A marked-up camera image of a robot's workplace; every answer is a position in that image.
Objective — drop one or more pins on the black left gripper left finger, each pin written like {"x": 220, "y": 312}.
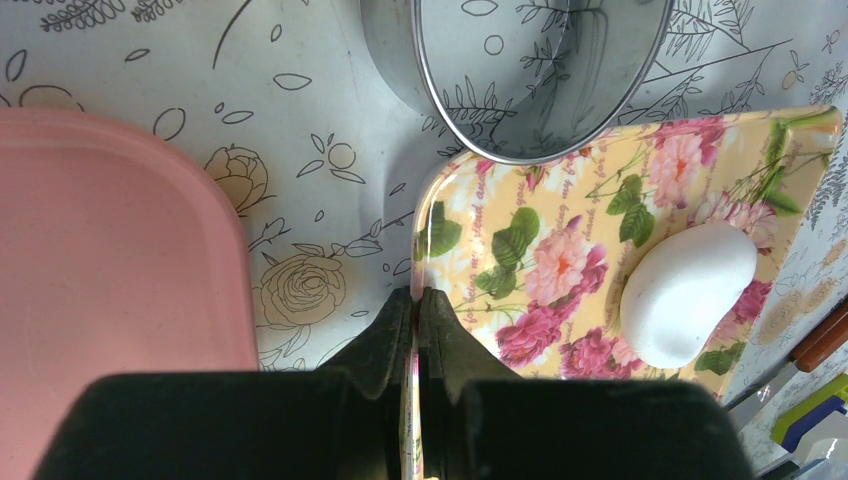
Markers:
{"x": 335, "y": 422}

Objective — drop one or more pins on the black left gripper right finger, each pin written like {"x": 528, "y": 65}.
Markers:
{"x": 480, "y": 420}

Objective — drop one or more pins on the floral yellow tray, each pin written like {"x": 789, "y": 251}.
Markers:
{"x": 534, "y": 259}

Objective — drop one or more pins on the white dough ball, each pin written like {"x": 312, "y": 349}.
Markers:
{"x": 681, "y": 289}

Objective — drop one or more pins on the pink plastic tray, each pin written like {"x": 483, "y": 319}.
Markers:
{"x": 118, "y": 254}

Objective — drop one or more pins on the white green eraser block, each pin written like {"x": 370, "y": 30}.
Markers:
{"x": 813, "y": 435}

